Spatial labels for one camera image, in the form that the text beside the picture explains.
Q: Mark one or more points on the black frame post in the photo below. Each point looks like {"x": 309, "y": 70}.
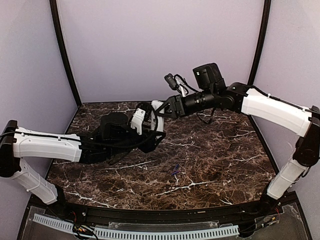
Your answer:
{"x": 260, "y": 41}
{"x": 63, "y": 51}

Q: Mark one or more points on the black front rail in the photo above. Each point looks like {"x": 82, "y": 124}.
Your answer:
{"x": 103, "y": 215}

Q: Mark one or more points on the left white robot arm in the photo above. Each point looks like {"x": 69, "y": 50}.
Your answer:
{"x": 117, "y": 134}

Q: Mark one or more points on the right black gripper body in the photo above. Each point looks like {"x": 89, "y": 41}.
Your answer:
{"x": 176, "y": 106}

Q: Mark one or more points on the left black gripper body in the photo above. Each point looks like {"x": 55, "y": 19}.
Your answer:
{"x": 155, "y": 138}

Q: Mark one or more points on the right black frame post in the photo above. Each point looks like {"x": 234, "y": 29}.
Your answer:
{"x": 260, "y": 41}

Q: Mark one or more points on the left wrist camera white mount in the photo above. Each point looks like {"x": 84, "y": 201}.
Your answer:
{"x": 137, "y": 121}

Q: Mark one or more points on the left grey cable duct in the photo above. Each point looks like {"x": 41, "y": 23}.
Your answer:
{"x": 56, "y": 224}

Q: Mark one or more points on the left black frame post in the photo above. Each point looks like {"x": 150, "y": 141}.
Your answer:
{"x": 63, "y": 51}

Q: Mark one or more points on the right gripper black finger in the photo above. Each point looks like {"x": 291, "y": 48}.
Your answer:
{"x": 165, "y": 107}
{"x": 166, "y": 115}

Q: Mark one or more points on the white remote control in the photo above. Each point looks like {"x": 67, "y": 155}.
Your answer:
{"x": 157, "y": 122}

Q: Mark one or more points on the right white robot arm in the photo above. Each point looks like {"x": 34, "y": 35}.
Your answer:
{"x": 250, "y": 100}

